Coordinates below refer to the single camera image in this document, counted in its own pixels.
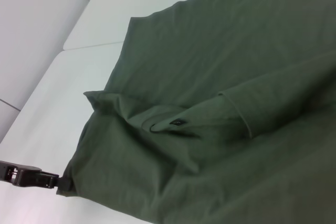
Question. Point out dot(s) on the dark green printed t-shirt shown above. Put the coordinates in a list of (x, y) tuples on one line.
[(223, 103)]

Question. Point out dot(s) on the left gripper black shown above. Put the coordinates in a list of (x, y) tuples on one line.
[(9, 172)]

